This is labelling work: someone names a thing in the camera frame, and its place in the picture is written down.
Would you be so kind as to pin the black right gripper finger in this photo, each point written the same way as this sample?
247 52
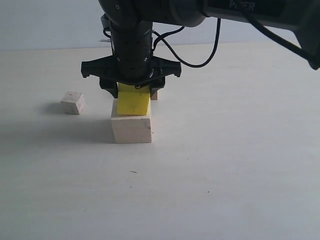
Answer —
109 86
156 85

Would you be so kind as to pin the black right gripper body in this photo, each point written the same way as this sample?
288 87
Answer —
132 61

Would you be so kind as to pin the medium wooden cube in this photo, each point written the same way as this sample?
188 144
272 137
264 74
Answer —
154 96

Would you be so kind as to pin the yellow cube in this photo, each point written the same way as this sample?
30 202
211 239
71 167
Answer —
133 101

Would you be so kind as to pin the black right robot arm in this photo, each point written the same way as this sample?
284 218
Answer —
293 24

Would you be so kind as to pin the small pale wooden cube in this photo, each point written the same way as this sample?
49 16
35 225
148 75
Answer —
73 102

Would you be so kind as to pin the large pale wooden cube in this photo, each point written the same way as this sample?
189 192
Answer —
131 129

